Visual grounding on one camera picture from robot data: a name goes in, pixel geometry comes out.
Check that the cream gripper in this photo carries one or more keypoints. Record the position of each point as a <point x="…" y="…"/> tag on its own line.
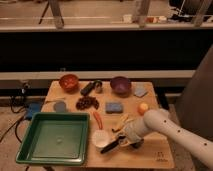
<point x="125" y="140"/>

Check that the black handled dish brush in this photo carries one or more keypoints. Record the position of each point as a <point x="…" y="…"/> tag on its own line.
<point x="117" y="142"/>

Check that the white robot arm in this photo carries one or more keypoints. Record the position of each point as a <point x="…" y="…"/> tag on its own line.
<point x="158" y="120"/>

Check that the yellow banana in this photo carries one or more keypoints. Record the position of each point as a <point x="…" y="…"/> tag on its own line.
<point x="123" y="120"/>

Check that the white cup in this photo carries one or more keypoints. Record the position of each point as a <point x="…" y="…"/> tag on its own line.
<point x="100" y="138"/>

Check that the blue sponge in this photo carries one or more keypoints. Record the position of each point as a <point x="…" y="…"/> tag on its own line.
<point x="113" y="107"/>

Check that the orange fruit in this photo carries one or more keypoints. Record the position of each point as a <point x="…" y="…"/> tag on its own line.
<point x="142" y="108"/>

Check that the wooden board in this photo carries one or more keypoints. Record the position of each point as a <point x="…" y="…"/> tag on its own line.
<point x="154" y="153"/>

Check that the light blue cloth piece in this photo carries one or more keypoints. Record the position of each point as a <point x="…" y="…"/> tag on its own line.
<point x="140" y="91"/>

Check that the purple bowl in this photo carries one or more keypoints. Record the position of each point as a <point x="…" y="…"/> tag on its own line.
<point x="120" y="85"/>

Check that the dark red grapes bunch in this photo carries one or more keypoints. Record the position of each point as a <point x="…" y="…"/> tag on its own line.
<point x="87" y="102"/>

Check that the small metal cup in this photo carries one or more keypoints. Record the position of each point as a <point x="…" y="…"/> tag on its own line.
<point x="98" y="86"/>

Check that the grey round lid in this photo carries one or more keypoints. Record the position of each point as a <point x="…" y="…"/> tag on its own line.
<point x="60" y="106"/>

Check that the green plastic tray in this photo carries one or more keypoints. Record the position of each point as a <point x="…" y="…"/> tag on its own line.
<point x="55" y="139"/>

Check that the orange bowl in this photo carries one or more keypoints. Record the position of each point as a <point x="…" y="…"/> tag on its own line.
<point x="69" y="82"/>

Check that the blue box on floor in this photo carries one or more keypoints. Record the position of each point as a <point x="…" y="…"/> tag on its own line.
<point x="32" y="109"/>

